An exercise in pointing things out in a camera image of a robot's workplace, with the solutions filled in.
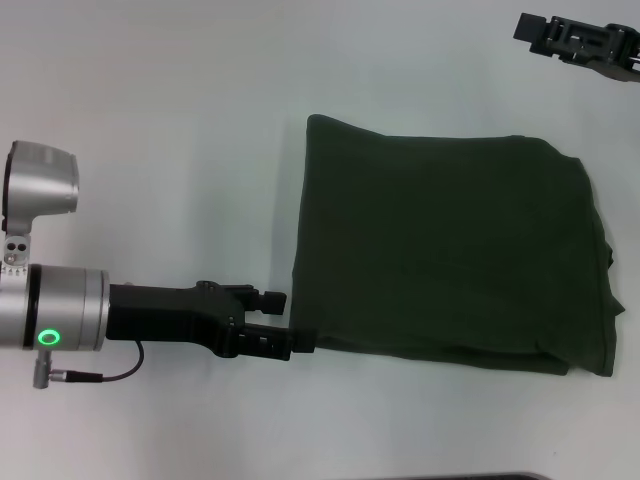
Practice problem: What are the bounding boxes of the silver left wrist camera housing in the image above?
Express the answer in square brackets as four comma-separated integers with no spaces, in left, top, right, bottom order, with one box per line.
[0,140,81,274]

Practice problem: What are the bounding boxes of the dark green FREE t-shirt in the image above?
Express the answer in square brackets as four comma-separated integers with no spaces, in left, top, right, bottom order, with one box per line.
[285,112,626,377]

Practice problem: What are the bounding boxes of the silver left cable connector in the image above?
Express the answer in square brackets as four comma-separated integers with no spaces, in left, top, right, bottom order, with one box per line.
[32,348,106,390]

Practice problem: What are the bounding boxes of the dark left arm cable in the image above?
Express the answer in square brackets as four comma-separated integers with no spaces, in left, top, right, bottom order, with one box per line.
[99,341,146,384]

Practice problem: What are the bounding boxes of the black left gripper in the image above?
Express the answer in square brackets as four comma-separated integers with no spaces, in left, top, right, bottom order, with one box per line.
[105,279,317,363]

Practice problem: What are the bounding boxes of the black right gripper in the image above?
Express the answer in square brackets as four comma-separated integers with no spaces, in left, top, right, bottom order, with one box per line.
[512,12,640,85]

